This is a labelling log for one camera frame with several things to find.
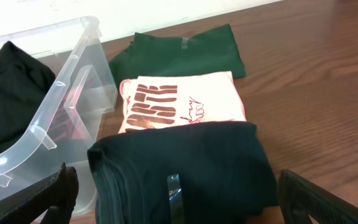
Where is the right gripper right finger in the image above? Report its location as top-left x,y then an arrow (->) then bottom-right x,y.
277,170 -> 358,224

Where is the pink printed t-shirt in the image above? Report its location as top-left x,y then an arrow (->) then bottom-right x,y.
119,72 -> 246,134

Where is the green t-shirt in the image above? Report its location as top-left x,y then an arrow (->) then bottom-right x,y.
109,24 -> 246,86

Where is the clear plastic storage bin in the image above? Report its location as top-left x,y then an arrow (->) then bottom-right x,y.
0,16 -> 117,216

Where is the black garment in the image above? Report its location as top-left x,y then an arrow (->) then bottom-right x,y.
0,41 -> 55,153

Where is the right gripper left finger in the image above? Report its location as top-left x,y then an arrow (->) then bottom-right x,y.
0,164 -> 79,224

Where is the dark teal folded garment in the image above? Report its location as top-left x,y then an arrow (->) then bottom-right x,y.
88,121 -> 278,223

